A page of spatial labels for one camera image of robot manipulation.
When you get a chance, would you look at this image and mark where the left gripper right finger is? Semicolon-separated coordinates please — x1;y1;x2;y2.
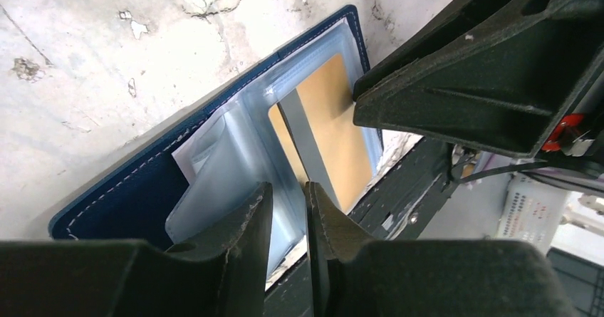
304;182;577;316

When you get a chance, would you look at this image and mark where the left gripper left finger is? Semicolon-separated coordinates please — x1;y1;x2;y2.
1;182;273;316

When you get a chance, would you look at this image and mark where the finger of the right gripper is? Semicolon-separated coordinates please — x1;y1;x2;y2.
353;0;603;157

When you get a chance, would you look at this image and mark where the navy blue card holder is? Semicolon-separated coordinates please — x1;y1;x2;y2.
49;5;382;277

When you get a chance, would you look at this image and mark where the white perforated box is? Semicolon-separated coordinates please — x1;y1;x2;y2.
495;175;570;254

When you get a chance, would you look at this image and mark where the dark green plastic crate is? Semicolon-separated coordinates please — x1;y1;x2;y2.
547;248;603;317

